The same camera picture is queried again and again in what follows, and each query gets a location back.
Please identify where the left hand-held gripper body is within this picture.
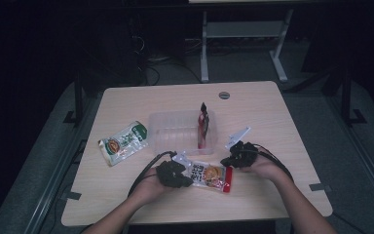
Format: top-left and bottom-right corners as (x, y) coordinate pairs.
(155, 152), (193, 189)

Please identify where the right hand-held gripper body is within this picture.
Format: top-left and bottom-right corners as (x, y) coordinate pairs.
(225, 126), (260, 169)

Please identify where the person's left hand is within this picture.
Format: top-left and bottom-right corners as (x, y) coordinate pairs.
(128, 175), (177, 208)

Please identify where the person's right hand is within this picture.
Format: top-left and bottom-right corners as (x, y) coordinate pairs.
(239, 158), (294, 188)

